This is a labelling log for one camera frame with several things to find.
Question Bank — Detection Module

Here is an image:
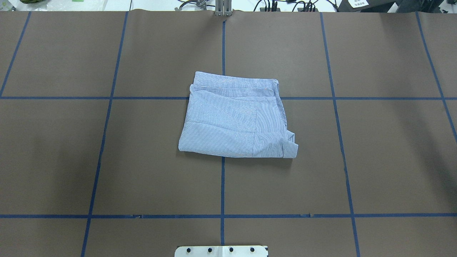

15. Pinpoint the green fabric pouch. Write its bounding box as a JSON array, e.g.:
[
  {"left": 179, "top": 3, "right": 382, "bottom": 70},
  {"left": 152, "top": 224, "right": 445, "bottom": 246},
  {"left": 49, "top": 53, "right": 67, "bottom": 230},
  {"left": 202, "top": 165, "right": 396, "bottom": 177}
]
[{"left": 20, "top": 0, "right": 46, "bottom": 4}]

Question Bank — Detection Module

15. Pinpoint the light blue button shirt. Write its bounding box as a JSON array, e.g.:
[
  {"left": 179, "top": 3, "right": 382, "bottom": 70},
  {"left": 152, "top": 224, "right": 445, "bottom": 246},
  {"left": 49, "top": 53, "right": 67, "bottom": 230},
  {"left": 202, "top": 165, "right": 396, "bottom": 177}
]
[{"left": 178, "top": 71, "right": 299, "bottom": 159}]

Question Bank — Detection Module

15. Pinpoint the white mast base plate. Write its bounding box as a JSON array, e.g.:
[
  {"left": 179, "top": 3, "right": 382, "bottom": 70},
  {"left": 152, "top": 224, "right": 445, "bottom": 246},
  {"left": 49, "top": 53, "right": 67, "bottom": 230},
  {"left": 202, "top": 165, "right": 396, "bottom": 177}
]
[{"left": 174, "top": 245, "right": 269, "bottom": 257}]

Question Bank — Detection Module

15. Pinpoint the aluminium frame post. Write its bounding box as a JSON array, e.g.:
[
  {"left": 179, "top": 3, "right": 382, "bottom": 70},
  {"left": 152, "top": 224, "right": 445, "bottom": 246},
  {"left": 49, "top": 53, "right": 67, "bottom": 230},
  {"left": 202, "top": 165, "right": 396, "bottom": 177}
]
[{"left": 215, "top": 0, "right": 233, "bottom": 16}]

